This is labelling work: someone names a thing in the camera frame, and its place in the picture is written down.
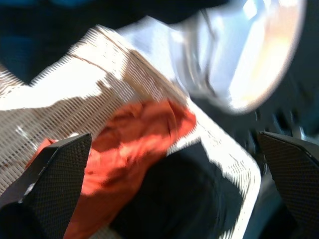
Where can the pale woven laundry basket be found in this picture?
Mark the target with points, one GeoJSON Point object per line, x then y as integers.
{"type": "Point", "coordinates": [74, 74]}

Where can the round glass washer door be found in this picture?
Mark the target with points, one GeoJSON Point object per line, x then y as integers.
{"type": "Point", "coordinates": [236, 62]}

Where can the orange cloth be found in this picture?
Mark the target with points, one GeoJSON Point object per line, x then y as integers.
{"type": "Point", "coordinates": [129, 154]}

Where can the black cloth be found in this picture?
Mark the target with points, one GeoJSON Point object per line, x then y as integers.
{"type": "Point", "coordinates": [179, 194]}

